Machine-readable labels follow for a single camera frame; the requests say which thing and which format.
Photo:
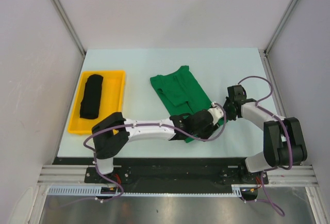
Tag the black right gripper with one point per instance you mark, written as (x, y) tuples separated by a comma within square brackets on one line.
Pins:
[(231, 116)]

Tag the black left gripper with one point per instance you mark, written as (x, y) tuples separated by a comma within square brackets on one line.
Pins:
[(210, 128)]

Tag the green t-shirt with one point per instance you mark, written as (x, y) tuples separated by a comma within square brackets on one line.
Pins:
[(181, 93)]

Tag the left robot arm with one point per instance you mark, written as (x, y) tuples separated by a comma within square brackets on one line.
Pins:
[(114, 132)]

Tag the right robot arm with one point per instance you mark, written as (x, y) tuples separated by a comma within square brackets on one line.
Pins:
[(283, 139)]

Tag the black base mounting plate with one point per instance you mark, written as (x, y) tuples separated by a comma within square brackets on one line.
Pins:
[(151, 184)]

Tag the yellow plastic tray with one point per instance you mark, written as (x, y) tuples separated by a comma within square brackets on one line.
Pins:
[(111, 100)]

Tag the rolled black t-shirt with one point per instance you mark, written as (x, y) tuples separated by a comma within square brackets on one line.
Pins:
[(90, 104)]

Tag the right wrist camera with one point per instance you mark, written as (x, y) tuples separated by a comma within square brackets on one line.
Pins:
[(244, 92)]

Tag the white slotted cable duct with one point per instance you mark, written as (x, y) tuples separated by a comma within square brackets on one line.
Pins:
[(108, 191)]

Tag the right aluminium corner post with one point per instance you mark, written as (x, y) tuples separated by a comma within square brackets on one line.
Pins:
[(281, 25)]

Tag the aluminium corner post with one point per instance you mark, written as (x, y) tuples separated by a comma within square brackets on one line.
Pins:
[(281, 25), (68, 26)]

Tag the left aluminium corner post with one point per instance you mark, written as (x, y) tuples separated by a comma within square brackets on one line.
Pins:
[(68, 26)]

